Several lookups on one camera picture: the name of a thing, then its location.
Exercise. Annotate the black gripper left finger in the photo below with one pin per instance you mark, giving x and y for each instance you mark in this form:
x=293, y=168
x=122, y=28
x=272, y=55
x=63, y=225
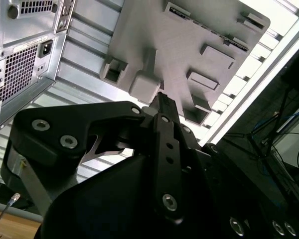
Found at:
x=64, y=119

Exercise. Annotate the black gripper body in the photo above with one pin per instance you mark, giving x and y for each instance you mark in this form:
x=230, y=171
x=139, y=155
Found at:
x=102, y=206

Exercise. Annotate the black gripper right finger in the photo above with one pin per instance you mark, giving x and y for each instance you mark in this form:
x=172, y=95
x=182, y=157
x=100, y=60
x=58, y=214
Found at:
x=214, y=179

